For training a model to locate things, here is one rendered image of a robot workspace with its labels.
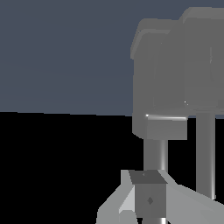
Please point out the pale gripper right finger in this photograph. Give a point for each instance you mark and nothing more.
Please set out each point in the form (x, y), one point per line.
(192, 207)

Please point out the dark grey square block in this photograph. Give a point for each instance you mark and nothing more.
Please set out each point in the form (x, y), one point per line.
(150, 198)

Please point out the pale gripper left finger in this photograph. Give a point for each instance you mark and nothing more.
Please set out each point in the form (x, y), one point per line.
(113, 207)

